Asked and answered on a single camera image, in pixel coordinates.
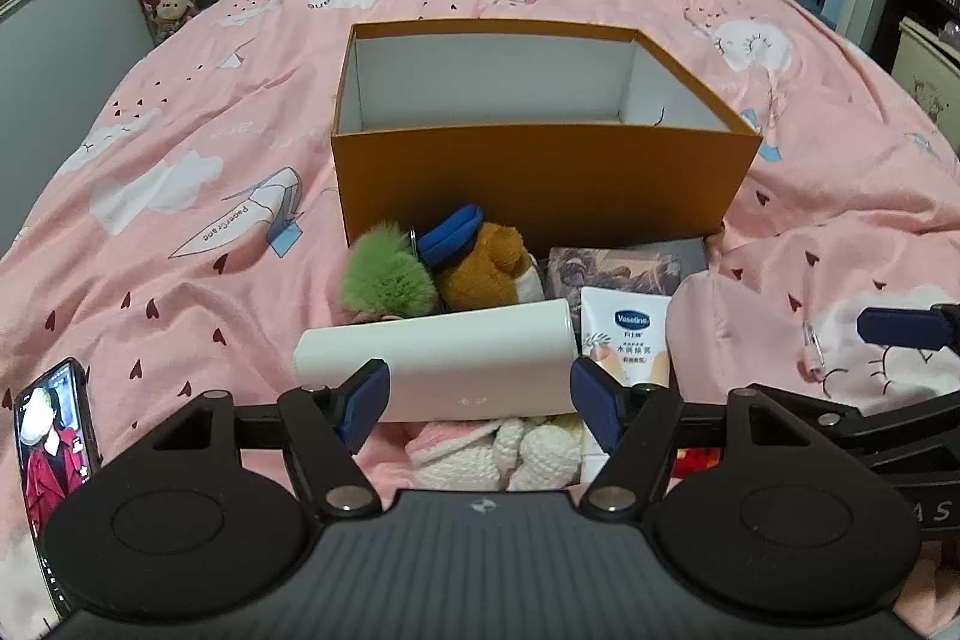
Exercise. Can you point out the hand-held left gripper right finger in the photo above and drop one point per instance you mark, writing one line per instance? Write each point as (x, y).
(592, 396)

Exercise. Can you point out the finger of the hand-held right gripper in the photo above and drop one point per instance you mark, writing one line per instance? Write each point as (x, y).
(896, 326)
(900, 416)

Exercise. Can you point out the white hand cream tube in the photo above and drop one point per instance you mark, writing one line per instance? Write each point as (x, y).
(626, 329)

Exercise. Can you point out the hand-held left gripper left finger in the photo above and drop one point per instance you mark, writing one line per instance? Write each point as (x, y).
(364, 396)

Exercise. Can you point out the brown plush with blue hat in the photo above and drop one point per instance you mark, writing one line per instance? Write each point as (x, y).
(487, 265)

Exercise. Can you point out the pink printed blanket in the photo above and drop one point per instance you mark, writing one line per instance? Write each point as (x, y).
(225, 85)

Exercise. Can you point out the smartphone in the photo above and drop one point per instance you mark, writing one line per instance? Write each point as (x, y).
(56, 460)

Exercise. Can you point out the orange cardboard box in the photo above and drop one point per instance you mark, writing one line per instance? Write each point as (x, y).
(525, 190)

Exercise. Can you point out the white storage bin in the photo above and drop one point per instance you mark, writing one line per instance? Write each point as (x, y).
(930, 70)

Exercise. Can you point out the small clip with metal loop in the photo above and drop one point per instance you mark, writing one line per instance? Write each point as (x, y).
(814, 347)

